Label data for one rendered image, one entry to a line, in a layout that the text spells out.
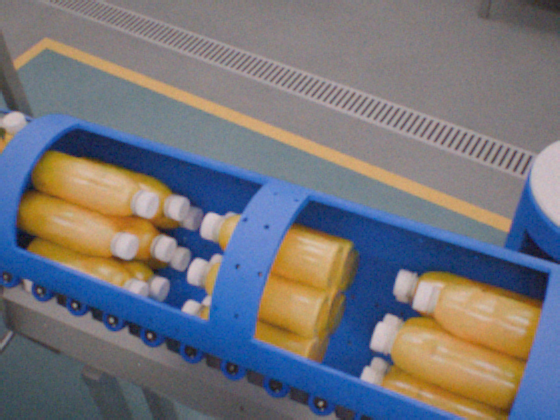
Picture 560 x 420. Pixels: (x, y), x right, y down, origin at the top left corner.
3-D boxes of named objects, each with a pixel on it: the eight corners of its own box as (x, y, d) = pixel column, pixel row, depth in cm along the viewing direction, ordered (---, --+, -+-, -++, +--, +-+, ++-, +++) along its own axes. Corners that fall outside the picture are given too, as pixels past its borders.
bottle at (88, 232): (18, 186, 111) (118, 222, 105) (45, 190, 118) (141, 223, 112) (6, 229, 111) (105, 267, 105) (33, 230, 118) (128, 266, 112)
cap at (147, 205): (150, 204, 111) (160, 207, 111) (137, 220, 109) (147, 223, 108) (147, 186, 108) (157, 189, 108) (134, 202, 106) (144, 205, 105)
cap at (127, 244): (119, 232, 107) (129, 235, 106) (132, 232, 111) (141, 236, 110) (112, 256, 107) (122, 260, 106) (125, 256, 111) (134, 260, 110)
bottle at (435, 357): (513, 419, 92) (377, 368, 98) (528, 368, 95) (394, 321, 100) (521, 412, 86) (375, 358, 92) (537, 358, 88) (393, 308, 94)
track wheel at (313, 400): (329, 387, 105) (332, 382, 106) (302, 392, 106) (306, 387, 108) (338, 415, 105) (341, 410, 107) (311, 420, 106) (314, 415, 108)
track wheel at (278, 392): (283, 369, 107) (287, 365, 109) (257, 375, 109) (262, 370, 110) (292, 397, 107) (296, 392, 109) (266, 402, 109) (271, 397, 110)
